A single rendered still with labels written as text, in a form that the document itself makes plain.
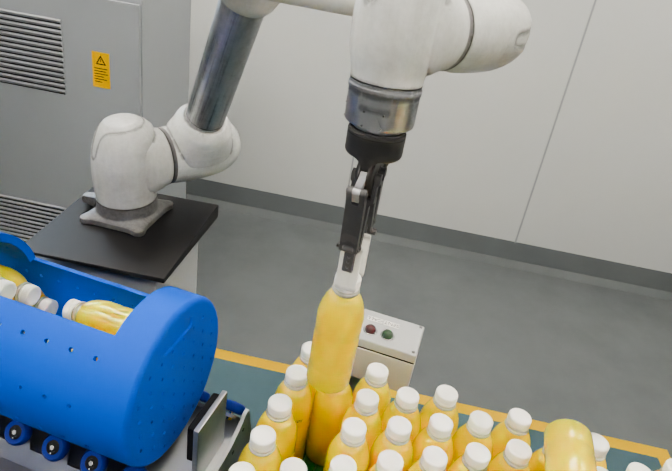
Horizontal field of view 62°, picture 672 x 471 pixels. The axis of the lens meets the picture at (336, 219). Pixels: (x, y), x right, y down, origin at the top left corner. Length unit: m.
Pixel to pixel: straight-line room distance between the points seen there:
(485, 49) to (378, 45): 0.16
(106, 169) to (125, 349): 0.69
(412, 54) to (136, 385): 0.59
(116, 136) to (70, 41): 1.19
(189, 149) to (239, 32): 0.38
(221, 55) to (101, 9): 1.25
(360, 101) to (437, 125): 2.90
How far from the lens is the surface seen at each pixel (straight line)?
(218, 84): 1.38
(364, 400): 0.99
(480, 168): 3.67
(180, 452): 1.12
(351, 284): 0.80
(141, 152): 1.48
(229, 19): 1.27
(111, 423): 0.92
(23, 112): 2.84
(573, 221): 3.91
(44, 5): 2.65
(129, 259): 1.46
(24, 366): 0.98
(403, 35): 0.65
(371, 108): 0.67
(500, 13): 0.77
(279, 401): 0.96
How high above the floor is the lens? 1.79
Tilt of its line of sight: 27 degrees down
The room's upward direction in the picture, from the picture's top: 9 degrees clockwise
